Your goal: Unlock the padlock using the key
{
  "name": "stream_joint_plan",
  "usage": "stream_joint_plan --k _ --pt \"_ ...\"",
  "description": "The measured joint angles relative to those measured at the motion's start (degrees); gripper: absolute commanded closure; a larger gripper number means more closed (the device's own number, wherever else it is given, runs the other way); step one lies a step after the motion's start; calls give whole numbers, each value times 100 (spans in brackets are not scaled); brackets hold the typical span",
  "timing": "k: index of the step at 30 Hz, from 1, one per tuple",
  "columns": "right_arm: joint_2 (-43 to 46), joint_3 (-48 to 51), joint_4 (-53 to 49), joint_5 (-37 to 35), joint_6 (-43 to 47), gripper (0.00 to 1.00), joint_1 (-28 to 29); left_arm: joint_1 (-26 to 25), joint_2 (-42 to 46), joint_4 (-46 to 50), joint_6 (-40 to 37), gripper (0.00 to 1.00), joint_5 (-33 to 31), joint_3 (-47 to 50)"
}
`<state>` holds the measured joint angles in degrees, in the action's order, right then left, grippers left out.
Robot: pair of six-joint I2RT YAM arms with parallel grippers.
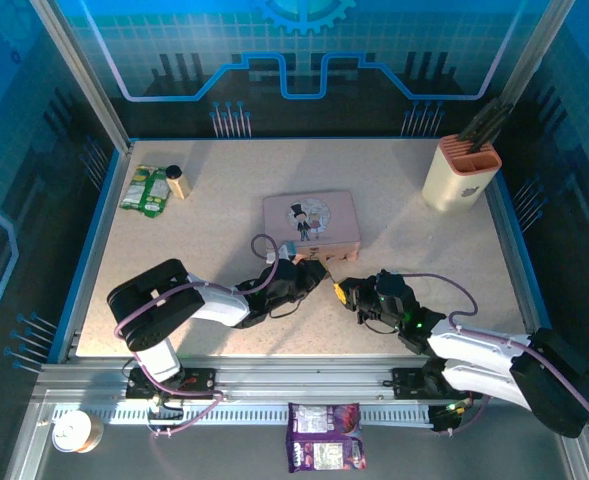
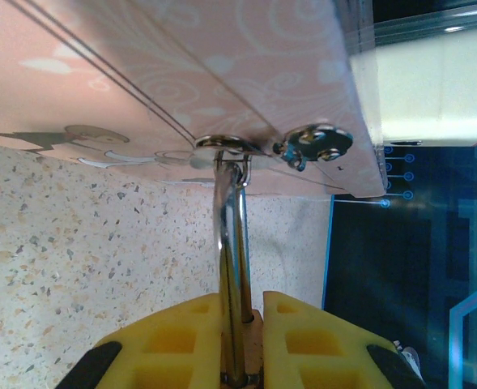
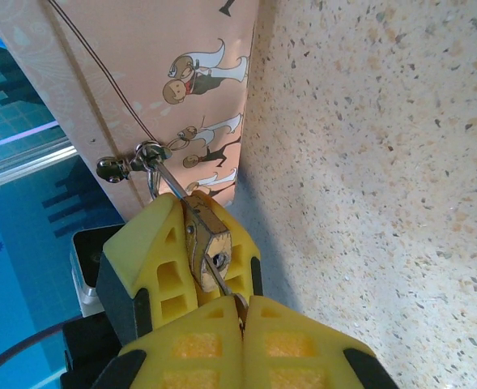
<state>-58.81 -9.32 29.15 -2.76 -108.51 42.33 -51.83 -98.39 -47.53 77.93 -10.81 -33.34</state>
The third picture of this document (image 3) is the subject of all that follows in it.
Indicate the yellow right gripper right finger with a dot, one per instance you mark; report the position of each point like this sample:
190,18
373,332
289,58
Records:
295,352

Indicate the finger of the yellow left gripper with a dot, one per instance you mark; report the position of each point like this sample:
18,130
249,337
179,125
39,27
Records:
149,251
244,263

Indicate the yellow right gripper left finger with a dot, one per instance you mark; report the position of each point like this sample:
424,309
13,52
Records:
197,348

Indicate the brass padlock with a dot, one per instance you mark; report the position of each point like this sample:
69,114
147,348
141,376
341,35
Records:
199,235

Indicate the silver metal hasp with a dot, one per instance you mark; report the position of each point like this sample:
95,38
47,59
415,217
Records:
149,156

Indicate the pink wedding cartoon tin box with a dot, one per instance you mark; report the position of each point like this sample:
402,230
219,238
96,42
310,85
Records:
141,61

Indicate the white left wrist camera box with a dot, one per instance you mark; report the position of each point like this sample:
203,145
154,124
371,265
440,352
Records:
85,263

